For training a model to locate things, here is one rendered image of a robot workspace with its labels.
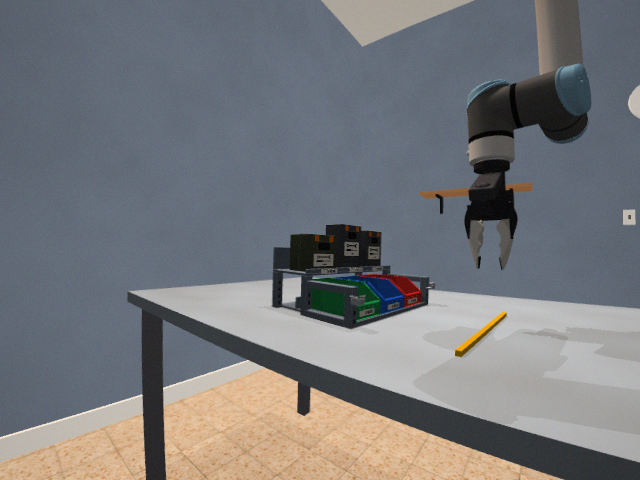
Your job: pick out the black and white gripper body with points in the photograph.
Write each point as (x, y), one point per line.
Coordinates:
(492, 209)

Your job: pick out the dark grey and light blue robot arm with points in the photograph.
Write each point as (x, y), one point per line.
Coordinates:
(555, 100)

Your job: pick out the red bin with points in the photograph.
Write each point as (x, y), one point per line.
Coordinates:
(404, 285)

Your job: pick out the grey metal bin rack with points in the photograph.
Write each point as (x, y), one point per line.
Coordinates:
(281, 263)

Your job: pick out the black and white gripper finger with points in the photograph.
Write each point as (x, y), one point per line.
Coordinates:
(474, 229)
(506, 228)

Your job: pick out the yellow bar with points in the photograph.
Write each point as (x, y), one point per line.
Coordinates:
(465, 347)

